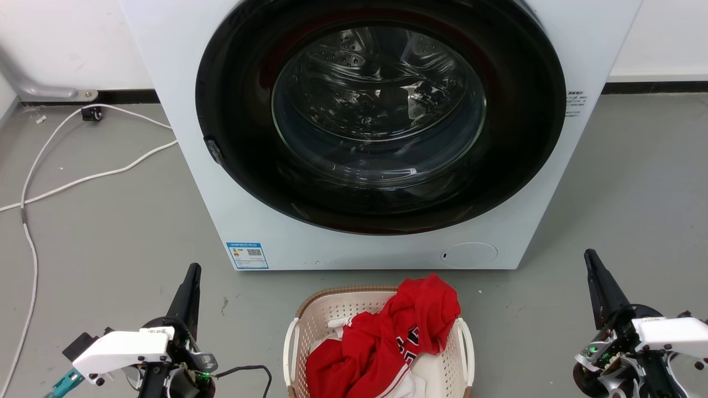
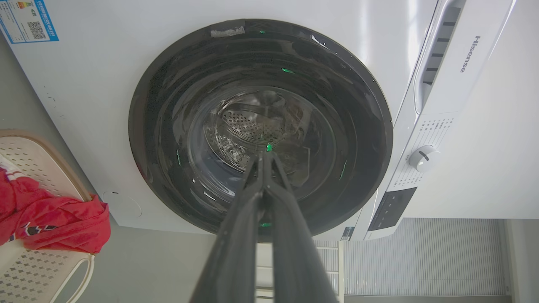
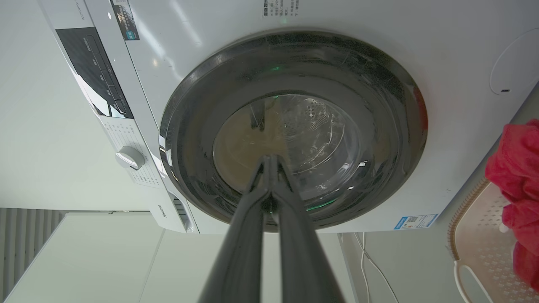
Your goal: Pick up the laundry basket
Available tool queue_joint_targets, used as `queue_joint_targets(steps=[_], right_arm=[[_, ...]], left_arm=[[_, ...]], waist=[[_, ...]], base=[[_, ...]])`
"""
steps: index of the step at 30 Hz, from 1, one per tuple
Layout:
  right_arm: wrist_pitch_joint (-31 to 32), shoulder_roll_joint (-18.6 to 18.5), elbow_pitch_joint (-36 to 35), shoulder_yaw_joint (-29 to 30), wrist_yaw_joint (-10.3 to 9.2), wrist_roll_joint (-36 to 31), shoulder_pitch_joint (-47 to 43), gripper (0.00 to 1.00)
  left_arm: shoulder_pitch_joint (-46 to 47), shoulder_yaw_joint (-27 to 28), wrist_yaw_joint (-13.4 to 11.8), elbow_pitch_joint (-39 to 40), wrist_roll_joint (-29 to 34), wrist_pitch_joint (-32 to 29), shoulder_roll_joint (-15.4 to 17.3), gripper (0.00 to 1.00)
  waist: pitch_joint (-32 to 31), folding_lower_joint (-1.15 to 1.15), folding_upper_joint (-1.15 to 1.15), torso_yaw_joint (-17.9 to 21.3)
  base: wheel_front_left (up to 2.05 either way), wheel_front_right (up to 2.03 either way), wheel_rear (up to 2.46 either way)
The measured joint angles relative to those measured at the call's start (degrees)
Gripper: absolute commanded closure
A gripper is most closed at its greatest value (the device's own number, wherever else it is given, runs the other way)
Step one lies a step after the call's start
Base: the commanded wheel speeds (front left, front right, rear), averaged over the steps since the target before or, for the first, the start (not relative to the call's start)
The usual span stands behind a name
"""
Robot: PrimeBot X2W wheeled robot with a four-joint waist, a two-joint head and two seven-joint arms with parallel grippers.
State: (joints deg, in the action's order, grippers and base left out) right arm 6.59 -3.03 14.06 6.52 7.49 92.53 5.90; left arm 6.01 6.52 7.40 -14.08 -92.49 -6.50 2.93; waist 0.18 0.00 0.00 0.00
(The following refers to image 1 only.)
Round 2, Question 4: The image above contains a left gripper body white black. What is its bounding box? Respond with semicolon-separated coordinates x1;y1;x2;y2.
72;316;218;398

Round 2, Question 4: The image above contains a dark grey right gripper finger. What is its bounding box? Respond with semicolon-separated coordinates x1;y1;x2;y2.
584;249;632;331

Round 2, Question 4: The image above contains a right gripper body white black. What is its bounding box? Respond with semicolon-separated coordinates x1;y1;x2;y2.
572;303;708;398

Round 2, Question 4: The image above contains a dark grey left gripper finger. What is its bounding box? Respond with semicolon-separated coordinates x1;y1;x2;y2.
165;263;202;339

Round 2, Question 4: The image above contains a beige plastic laundry basket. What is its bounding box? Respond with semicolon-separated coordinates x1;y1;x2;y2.
283;285;475;398

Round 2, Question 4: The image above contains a teal plastic clip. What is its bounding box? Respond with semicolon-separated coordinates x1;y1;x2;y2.
45;368;85;398

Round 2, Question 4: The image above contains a blue energy label sticker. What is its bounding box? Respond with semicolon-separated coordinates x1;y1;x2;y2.
226;242;269;270

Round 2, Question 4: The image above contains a round white filter cover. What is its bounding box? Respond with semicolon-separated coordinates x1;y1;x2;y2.
440;242;498;270

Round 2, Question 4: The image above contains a small printed text sticker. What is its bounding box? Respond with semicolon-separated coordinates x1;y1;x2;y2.
565;90;587;118

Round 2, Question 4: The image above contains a round black washing machine door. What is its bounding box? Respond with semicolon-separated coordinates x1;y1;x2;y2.
195;0;568;236

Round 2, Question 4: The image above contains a red sports jersey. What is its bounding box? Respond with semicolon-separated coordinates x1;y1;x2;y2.
305;274;462;398

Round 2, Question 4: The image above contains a white front-load washing machine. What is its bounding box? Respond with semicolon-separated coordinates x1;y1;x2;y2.
119;0;644;271

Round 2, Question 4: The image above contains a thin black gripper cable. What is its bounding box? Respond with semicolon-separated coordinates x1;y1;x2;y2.
214;365;273;398

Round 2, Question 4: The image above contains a white power cable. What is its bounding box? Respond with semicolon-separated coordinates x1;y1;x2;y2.
0;139;179;213

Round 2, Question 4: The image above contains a long white cable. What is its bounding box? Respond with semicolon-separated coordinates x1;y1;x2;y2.
0;104;173;395

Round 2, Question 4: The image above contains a grey metal pipe bracket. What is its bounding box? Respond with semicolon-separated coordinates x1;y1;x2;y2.
0;44;99;103

